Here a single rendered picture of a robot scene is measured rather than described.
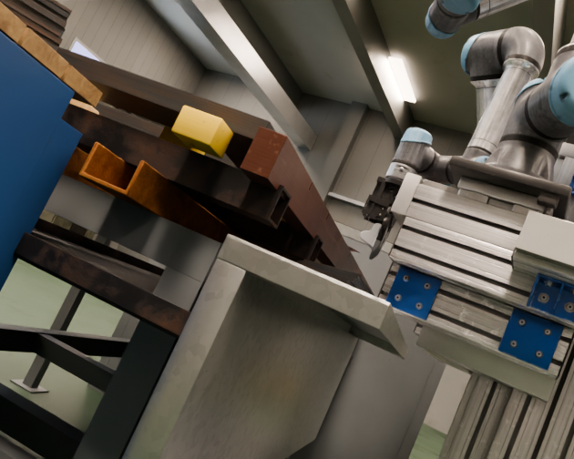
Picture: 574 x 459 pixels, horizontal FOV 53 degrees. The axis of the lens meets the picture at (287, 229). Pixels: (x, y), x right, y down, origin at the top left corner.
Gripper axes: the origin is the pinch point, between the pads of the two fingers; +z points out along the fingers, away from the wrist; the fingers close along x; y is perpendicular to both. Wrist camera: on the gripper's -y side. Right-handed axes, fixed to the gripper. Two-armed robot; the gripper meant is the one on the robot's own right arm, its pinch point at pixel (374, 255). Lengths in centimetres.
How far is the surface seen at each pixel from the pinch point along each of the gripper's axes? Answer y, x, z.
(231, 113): 14, 77, 2
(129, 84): 31, 77, 3
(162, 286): 15, 73, 27
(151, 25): 650, -715, -355
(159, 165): 22, 75, 12
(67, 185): 36, 73, 19
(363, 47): 200, -537, -337
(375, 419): -13, -82, 44
